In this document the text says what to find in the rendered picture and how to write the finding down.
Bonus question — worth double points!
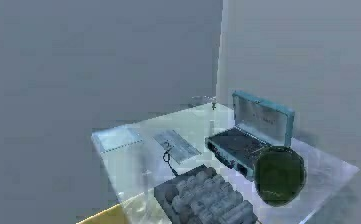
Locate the grey flat slab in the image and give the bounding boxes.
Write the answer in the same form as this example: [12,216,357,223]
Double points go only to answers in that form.
[152,129,202,165]

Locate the teal open laptop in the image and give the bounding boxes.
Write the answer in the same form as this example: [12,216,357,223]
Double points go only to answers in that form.
[204,89,296,182]

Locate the pale blue paper sheet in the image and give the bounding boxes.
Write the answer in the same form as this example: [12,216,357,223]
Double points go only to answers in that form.
[92,125,145,155]

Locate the pale glass table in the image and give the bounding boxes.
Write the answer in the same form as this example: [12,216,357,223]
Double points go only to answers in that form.
[90,100,361,224]

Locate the dark green ball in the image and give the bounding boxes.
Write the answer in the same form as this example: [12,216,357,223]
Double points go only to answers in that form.
[254,145,308,208]

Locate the yellow flat block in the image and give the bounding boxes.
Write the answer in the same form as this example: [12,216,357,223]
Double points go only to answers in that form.
[75,203,131,224]

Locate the thin black cable loop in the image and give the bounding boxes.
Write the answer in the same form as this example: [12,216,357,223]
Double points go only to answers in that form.
[162,149,180,177]

